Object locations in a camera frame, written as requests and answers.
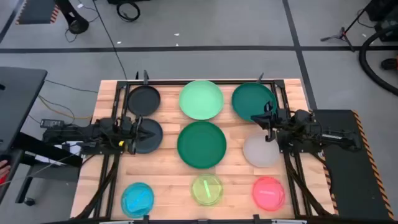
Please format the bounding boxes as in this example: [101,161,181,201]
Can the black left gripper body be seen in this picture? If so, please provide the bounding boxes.
[123,115,144,156]

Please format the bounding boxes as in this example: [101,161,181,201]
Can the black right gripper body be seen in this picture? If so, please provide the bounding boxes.
[263,101,282,143]

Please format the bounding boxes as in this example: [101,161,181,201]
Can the dark grey plastic plate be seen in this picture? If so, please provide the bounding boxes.
[132,118,164,155]

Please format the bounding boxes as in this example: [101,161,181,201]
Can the black plastic plate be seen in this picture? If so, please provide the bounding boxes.
[127,85,162,118]

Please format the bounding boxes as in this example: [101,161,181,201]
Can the large dark green plastic plate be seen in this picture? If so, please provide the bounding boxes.
[177,121,228,170]

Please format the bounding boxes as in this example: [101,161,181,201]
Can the light green plastic plate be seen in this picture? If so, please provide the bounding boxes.
[178,80,224,121]

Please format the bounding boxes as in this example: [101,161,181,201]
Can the teal green plastic plate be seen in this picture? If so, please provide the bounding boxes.
[231,82,278,123]

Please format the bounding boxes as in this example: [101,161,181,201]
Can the pale grey plastic plate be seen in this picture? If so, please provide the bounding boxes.
[242,133,281,169]

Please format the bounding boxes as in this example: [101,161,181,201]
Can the small translucent blue plate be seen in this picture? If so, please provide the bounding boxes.
[120,182,155,219]

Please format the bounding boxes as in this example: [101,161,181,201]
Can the white box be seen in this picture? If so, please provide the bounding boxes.
[34,141,82,166]

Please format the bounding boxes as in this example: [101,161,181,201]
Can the small translucent pink plate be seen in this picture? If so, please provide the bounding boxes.
[251,176,286,212]

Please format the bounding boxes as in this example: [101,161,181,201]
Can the small translucent yellow-green plate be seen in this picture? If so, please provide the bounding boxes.
[190,173,224,207]

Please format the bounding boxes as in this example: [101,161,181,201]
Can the black power adapter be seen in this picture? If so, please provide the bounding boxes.
[40,119,65,129]

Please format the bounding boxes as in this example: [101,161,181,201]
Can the large hazard-striped black mat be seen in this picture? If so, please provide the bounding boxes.
[312,108,396,221]

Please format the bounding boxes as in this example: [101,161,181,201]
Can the black tripod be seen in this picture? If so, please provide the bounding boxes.
[320,0,376,53]

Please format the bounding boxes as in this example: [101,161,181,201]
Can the black stand base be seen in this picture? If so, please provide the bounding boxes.
[54,0,90,35]

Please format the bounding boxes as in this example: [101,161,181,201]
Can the black desk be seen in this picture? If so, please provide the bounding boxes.
[0,67,83,205]

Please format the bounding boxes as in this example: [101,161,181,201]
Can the orange and black tool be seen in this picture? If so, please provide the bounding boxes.
[380,55,398,72]

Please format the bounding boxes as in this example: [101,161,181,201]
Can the person's hand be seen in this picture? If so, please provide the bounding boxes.
[0,159,12,179]

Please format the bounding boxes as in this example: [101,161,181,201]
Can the black equipment case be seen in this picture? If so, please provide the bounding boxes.
[364,0,398,43]

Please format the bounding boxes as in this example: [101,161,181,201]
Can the small hazard-striped black mat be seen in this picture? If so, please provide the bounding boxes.
[15,0,60,26]

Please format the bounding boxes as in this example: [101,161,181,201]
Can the black aluminium rig frame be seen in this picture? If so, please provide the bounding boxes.
[74,70,335,221]

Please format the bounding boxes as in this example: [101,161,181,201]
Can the thin black cable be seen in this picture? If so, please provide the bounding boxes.
[44,79,99,94]

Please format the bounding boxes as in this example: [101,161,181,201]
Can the yellow cable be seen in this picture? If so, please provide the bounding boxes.
[38,95,93,121]

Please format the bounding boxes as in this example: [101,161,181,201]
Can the long black floor cable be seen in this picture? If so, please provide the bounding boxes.
[91,0,127,80]

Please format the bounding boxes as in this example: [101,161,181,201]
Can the thick black hose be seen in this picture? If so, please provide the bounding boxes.
[358,24,398,96]

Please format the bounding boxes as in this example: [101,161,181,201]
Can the coiled black cable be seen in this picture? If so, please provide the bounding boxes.
[116,1,141,23]

